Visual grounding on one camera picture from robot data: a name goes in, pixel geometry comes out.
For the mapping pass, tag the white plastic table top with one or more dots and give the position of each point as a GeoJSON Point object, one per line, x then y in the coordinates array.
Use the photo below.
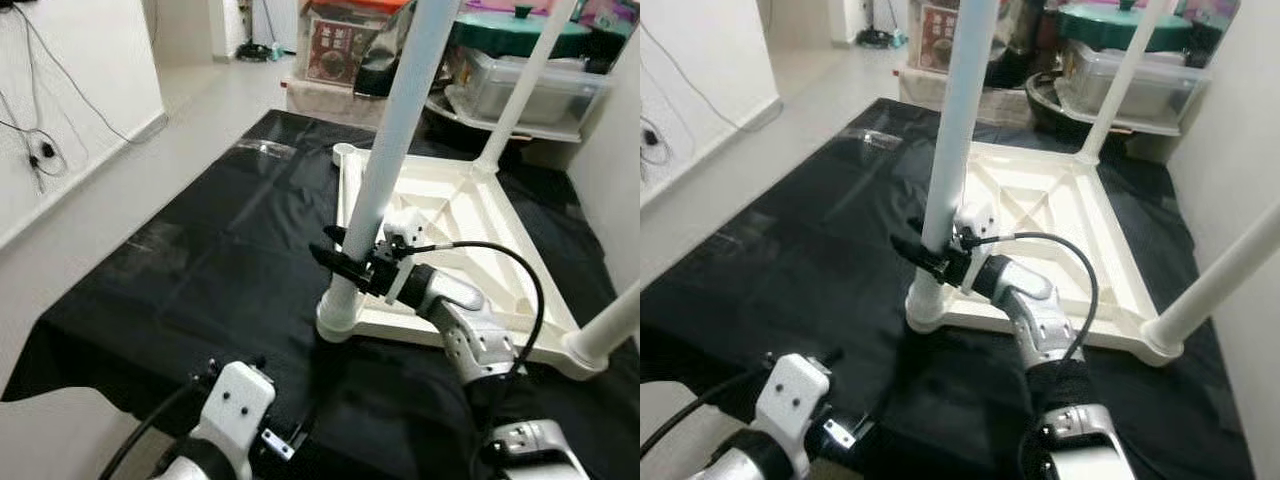
{"type": "Point", "coordinates": [1060, 200]}
{"type": "Point", "coordinates": [450, 210]}

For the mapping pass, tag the clear storage box orange lid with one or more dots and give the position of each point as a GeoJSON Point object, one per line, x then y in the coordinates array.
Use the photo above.
{"type": "Point", "coordinates": [935, 40]}
{"type": "Point", "coordinates": [340, 50]}

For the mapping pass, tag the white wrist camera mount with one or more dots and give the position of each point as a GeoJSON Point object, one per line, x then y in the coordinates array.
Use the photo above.
{"type": "Point", "coordinates": [235, 400]}
{"type": "Point", "coordinates": [405, 228]}
{"type": "Point", "coordinates": [790, 400]}
{"type": "Point", "coordinates": [978, 220]}

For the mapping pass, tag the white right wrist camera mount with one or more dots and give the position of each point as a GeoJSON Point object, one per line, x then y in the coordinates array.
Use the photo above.
{"type": "Point", "coordinates": [978, 220]}
{"type": "Point", "coordinates": [405, 228]}

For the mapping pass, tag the beige low platform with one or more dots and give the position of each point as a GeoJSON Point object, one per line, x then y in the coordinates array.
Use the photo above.
{"type": "Point", "coordinates": [925, 90]}
{"type": "Point", "coordinates": [330, 100]}

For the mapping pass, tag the green pot lid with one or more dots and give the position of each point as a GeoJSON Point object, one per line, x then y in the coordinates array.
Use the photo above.
{"type": "Point", "coordinates": [520, 35]}
{"type": "Point", "coordinates": [1120, 28]}

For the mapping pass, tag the dark metal wok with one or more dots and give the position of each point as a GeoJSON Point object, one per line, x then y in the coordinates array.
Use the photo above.
{"type": "Point", "coordinates": [450, 115]}
{"type": "Point", "coordinates": [1045, 105]}

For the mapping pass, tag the black tablecloth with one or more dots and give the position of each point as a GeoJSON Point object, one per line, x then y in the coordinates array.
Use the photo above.
{"type": "Point", "coordinates": [800, 260]}
{"type": "Point", "coordinates": [200, 260]}

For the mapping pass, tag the clear plastic storage box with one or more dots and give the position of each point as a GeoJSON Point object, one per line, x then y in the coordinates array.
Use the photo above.
{"type": "Point", "coordinates": [1130, 85]}
{"type": "Point", "coordinates": [520, 90]}

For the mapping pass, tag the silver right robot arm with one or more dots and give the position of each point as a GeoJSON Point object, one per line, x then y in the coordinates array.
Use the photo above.
{"type": "Point", "coordinates": [470, 330]}
{"type": "Point", "coordinates": [1040, 320]}

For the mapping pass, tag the clear tape strip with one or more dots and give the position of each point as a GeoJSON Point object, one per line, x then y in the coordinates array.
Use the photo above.
{"type": "Point", "coordinates": [265, 148]}
{"type": "Point", "coordinates": [870, 138]}

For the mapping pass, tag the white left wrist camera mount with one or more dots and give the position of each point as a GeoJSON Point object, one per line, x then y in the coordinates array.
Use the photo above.
{"type": "Point", "coordinates": [790, 400]}
{"type": "Point", "coordinates": [235, 400]}

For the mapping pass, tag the clear tape cross patch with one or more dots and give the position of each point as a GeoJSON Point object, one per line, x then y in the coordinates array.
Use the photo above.
{"type": "Point", "coordinates": [150, 240]}
{"type": "Point", "coordinates": [755, 235]}

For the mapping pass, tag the black wall charger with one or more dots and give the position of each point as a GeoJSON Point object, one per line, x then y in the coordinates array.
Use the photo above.
{"type": "Point", "coordinates": [45, 152]}

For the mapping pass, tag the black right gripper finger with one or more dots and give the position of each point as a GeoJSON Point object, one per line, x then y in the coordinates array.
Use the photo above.
{"type": "Point", "coordinates": [925, 258]}
{"type": "Point", "coordinates": [920, 230]}
{"type": "Point", "coordinates": [345, 268]}
{"type": "Point", "coordinates": [336, 235]}

